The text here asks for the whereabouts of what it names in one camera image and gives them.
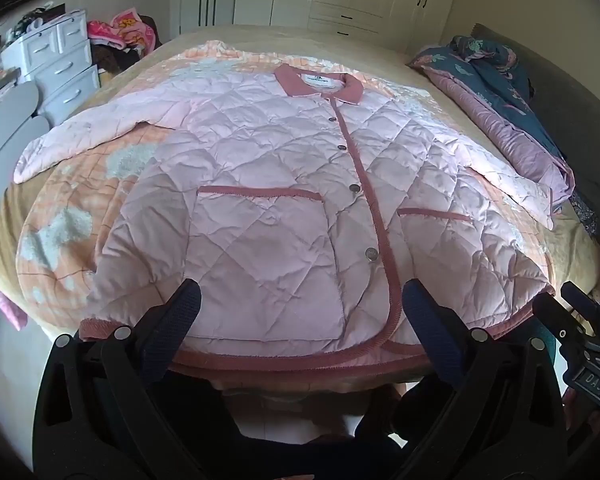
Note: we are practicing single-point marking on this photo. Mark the pink cartoon blanket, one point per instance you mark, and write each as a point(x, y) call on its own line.
point(125, 27)

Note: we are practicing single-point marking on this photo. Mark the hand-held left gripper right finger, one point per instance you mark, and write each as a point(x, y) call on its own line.
point(429, 330)

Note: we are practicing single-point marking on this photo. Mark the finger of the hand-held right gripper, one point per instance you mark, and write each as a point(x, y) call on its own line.
point(582, 302)
point(562, 325)

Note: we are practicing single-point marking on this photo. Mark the pink quilted jacket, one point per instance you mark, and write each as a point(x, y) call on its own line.
point(280, 200)

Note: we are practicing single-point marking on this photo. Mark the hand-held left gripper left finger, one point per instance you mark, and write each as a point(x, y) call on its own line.
point(180, 320)

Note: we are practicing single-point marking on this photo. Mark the grey upholstered headboard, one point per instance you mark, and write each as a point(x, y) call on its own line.
point(574, 100)

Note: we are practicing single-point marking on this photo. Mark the grey rounded chair back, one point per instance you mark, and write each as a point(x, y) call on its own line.
point(5, 130)

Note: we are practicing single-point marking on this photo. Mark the clutter on drawer cabinet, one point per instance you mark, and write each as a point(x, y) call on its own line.
point(32, 22)

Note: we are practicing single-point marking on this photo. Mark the orange checked bear blanket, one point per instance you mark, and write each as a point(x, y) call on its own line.
point(75, 210)

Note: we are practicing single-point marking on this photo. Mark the white drawer cabinet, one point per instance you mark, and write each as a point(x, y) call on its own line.
point(60, 70)

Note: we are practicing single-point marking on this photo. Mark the dark clothes pile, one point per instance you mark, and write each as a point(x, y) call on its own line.
point(112, 57)

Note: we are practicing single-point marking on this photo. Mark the blue floral quilt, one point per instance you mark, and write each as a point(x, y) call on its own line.
point(484, 80)

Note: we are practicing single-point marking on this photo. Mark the bed with beige sheet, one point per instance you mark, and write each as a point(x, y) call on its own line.
point(290, 37)

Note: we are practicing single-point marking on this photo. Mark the person's dark trousers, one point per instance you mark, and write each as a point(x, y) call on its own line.
point(300, 460)

